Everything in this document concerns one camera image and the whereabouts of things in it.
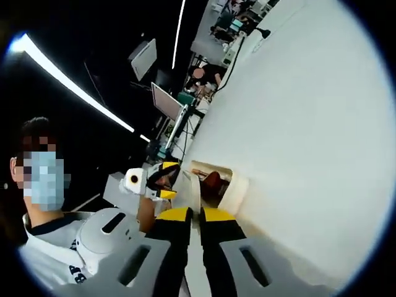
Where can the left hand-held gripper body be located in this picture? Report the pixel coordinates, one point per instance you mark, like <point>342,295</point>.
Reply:
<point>140,185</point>

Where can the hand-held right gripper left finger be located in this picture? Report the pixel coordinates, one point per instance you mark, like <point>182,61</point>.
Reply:
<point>145,266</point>

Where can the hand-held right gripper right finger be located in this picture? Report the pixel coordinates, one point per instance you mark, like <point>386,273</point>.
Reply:
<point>241,266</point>

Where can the dark red wooden spoon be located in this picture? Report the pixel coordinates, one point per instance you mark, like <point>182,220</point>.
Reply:
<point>213,181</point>

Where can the white cutlery case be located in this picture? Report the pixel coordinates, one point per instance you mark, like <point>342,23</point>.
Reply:
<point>238,188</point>

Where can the person's left hand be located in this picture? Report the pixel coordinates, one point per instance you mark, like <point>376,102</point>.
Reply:
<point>147,215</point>

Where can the teal box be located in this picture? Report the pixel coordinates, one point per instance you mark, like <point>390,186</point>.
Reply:
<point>161,151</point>

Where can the short ceiling light strip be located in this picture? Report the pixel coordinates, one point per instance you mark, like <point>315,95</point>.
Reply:
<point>144,138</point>

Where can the white chest-worn device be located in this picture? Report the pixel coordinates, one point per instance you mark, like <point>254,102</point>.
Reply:
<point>92,247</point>

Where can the white desktop monitor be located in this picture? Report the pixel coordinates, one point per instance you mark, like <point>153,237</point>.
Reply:
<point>165,99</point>

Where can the long ceiling light strip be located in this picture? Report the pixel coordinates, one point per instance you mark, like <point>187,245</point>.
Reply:
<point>34,51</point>
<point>174,62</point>

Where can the white ceiling air conditioner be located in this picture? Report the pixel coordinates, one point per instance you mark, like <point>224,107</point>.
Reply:
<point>143,58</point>

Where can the person's head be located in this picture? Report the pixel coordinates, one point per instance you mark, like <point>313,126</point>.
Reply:
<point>35,125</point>

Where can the black plug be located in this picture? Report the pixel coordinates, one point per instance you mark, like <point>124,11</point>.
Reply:
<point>264,33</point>

